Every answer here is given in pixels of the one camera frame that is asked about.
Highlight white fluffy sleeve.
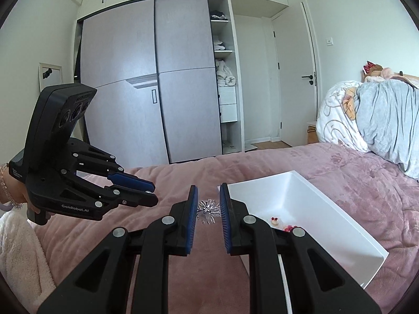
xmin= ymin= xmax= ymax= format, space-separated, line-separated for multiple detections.
xmin=1 ymin=211 xmax=56 ymax=313

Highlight white patterned pillow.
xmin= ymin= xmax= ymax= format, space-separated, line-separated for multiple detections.
xmin=316 ymin=80 xmax=369 ymax=152

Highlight wooden bedside table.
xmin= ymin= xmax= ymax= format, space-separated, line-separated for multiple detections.
xmin=307 ymin=121 xmax=319 ymax=144

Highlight person's left hand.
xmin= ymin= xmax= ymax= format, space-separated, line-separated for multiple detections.
xmin=1 ymin=163 xmax=41 ymax=214

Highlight plush toy with red bow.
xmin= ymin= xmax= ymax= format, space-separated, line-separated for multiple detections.
xmin=362 ymin=61 xmax=394 ymax=81

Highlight pink plush bed blanket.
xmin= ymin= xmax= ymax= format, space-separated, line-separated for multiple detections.
xmin=34 ymin=143 xmax=418 ymax=313

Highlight dark folded clothes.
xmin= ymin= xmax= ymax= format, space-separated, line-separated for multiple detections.
xmin=210 ymin=10 xmax=228 ymax=21

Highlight grey crumpled duvet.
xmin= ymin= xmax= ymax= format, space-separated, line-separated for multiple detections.
xmin=355 ymin=80 xmax=418 ymax=179

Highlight white plastic storage box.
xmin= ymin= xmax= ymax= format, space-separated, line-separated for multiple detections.
xmin=228 ymin=171 xmax=388 ymax=288

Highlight white drawer unit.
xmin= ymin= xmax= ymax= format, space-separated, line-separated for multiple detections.
xmin=218 ymin=87 xmax=238 ymax=123

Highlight silver wrist bracelet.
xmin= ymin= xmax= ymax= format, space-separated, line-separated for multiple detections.
xmin=0 ymin=163 xmax=24 ymax=211

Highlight folded white towels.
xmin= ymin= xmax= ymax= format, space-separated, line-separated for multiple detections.
xmin=215 ymin=60 xmax=236 ymax=87

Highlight white bedroom door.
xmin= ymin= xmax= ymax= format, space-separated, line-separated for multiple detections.
xmin=273 ymin=2 xmax=317 ymax=146

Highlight silver flower hair clip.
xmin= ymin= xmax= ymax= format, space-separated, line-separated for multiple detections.
xmin=197 ymin=199 xmax=222 ymax=224

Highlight grey sliding wardrobe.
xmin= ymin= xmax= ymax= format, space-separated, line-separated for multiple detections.
xmin=79 ymin=0 xmax=288 ymax=167

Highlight black door handle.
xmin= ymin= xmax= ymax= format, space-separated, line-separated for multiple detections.
xmin=301 ymin=75 xmax=315 ymax=85

